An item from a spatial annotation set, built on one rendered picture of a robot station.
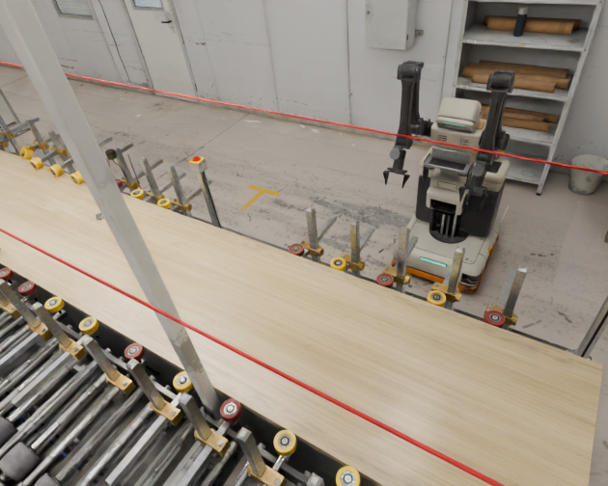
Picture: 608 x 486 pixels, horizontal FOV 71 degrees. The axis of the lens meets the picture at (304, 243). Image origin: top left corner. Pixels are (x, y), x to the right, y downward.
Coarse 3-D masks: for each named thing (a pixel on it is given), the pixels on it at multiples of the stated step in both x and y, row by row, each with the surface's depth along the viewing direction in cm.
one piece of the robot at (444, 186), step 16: (432, 128) 242; (480, 128) 233; (432, 144) 250; (464, 144) 239; (480, 144) 235; (432, 176) 263; (448, 176) 260; (464, 176) 258; (432, 192) 266; (448, 192) 264; (464, 192) 260
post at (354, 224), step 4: (352, 220) 205; (356, 220) 205; (352, 224) 204; (356, 224) 204; (352, 228) 206; (356, 228) 205; (352, 232) 208; (356, 232) 207; (352, 236) 210; (356, 236) 209; (352, 240) 212; (356, 240) 210; (352, 244) 213; (356, 244) 212; (352, 248) 215; (356, 248) 214; (352, 252) 217; (356, 252) 216; (352, 256) 219; (356, 256) 218; (352, 260) 221; (356, 260) 220; (352, 272) 227; (356, 272) 226; (356, 276) 228
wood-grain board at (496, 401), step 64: (0, 192) 300; (64, 192) 291; (0, 256) 246; (64, 256) 240; (192, 256) 229; (256, 256) 224; (128, 320) 200; (192, 320) 196; (256, 320) 192; (320, 320) 189; (384, 320) 185; (448, 320) 182; (256, 384) 169; (320, 384) 166; (384, 384) 163; (448, 384) 161; (512, 384) 158; (576, 384) 156; (320, 448) 148; (384, 448) 146; (448, 448) 144; (512, 448) 142; (576, 448) 140
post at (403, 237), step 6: (402, 228) 191; (402, 234) 192; (408, 234) 194; (402, 240) 194; (402, 246) 196; (402, 252) 198; (402, 258) 201; (402, 264) 203; (402, 270) 206; (402, 276) 208; (396, 288) 217; (402, 288) 216
